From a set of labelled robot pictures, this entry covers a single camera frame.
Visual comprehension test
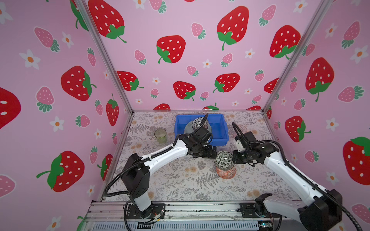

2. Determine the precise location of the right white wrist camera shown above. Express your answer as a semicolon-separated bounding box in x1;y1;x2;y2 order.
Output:
236;139;245;152

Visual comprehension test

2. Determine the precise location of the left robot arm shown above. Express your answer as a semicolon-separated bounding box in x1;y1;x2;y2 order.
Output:
119;127;217;213

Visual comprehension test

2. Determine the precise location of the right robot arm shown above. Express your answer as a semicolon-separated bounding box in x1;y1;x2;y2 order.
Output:
233;132;343;231

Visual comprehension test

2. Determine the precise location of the red pattern bowl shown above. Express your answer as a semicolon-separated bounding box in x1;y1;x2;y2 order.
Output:
216;167;237;180

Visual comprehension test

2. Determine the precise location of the green glass cup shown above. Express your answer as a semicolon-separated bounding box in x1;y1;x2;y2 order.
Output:
154;129;167;144

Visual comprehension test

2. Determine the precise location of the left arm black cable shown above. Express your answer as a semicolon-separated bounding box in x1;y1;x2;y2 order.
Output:
103;114;209;198

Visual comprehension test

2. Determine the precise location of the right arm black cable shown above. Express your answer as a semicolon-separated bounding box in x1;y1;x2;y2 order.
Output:
232;122;355;231

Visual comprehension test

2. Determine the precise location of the blue plastic bin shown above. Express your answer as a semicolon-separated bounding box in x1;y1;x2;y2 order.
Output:
174;114;229;147

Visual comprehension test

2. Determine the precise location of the green flower plate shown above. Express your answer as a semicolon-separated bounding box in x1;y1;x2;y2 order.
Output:
184;121;212;134

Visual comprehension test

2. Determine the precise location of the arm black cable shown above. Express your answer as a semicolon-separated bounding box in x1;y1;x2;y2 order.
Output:
232;122;355;231
103;114;209;198

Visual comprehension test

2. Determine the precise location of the pink glass cup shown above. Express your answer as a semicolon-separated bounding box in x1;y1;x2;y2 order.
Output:
239;125;248;134

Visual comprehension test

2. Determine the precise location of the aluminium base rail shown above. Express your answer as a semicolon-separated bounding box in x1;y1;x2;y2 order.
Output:
81;201;305;231

